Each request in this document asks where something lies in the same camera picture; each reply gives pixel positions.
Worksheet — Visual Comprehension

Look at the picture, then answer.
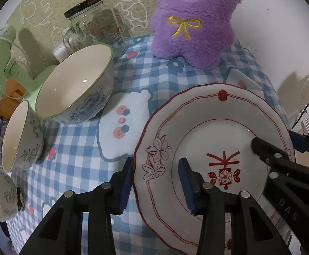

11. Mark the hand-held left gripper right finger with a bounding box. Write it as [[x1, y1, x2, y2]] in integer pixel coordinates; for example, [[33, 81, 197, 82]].
[[178, 157, 293, 255]]

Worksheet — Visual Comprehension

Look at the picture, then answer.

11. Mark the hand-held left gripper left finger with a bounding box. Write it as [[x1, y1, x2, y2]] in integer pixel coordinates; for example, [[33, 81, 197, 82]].
[[18, 157, 134, 255]]

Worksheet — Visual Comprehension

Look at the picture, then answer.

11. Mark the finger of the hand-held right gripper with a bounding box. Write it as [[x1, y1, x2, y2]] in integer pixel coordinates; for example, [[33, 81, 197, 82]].
[[251, 137, 309, 245], [288, 129, 309, 165]]

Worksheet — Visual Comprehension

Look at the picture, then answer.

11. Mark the white plate with red pattern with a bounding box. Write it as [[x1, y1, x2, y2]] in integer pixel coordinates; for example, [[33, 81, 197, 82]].
[[133, 83, 297, 255]]

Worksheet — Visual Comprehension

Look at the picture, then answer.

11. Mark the grey leaf pattern ceramic bowl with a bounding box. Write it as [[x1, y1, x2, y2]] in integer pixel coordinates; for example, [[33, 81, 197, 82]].
[[1, 99, 44, 173], [0, 165, 25, 222]]

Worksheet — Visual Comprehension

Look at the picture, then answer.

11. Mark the blue checkered cat tablecloth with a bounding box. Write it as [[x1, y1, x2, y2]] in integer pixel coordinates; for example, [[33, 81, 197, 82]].
[[0, 34, 290, 255]]

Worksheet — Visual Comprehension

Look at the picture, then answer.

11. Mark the blue floral ceramic bowl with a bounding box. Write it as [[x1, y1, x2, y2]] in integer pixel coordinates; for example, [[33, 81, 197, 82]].
[[35, 43, 115, 125]]

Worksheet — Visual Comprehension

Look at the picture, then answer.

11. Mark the purple plush toy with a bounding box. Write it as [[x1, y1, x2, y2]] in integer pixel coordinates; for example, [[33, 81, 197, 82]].
[[150, 0, 244, 71]]

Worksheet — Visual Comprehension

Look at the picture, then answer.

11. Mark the clear cotton swab container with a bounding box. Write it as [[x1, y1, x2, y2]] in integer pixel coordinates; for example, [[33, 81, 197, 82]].
[[52, 42, 71, 61]]

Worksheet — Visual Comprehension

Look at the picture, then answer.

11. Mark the glass jar with black lid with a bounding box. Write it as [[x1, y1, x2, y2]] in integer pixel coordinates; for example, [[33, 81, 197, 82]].
[[64, 0, 127, 59]]

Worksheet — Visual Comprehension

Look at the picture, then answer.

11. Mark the black fan power cable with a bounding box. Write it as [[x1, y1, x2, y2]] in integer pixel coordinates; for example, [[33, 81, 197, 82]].
[[292, 102, 309, 128]]

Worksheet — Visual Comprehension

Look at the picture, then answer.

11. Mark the white thin fan cable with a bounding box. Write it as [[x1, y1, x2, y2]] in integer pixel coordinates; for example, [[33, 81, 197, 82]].
[[0, 33, 38, 81]]

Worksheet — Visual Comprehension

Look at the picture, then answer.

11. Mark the green printed wall mat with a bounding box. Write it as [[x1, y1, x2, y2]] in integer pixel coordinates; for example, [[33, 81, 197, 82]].
[[4, 0, 160, 67]]

